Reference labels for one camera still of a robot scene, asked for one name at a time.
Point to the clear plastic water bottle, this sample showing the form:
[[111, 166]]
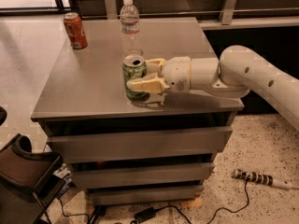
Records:
[[130, 27]]

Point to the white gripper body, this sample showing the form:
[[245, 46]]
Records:
[[176, 74]]

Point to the top grey drawer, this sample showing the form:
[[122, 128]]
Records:
[[140, 145]]

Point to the red soda can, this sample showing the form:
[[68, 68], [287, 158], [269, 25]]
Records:
[[74, 29]]

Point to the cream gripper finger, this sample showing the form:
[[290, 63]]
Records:
[[155, 65], [150, 83]]

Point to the grey metal bracket left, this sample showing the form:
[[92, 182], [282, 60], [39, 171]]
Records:
[[111, 9]]

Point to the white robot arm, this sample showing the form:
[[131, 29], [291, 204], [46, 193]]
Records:
[[234, 74]]

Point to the grey metal bracket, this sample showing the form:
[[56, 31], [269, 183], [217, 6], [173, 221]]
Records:
[[227, 12], [111, 9]]

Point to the grey drawer cabinet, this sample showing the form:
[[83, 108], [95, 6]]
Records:
[[85, 95]]

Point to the black white striped wand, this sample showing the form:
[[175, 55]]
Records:
[[267, 180]]

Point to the middle grey drawer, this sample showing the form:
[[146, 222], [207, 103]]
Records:
[[126, 177]]

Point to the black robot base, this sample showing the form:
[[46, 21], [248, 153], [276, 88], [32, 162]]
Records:
[[30, 175]]

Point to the grey metal bracket right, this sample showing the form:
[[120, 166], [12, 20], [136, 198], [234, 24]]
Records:
[[227, 12]]

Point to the grey drawer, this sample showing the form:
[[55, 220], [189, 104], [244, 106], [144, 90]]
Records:
[[146, 195], [140, 145], [126, 177]]

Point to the black power adapter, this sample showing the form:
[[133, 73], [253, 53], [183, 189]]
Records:
[[145, 215]]

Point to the green soda can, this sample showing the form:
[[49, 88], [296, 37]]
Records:
[[134, 67]]

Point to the bottom grey drawer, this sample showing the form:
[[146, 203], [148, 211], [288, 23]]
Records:
[[146, 195]]

